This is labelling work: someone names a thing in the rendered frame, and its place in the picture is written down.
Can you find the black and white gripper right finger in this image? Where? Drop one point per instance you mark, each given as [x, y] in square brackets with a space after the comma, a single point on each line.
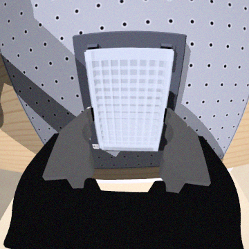
[189, 166]

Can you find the white well plate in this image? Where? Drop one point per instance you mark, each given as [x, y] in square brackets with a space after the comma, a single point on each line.
[125, 113]

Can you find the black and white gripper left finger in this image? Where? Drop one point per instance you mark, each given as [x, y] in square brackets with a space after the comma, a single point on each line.
[63, 163]

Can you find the grey flat base plate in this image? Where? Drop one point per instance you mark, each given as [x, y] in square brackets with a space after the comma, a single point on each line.
[36, 47]

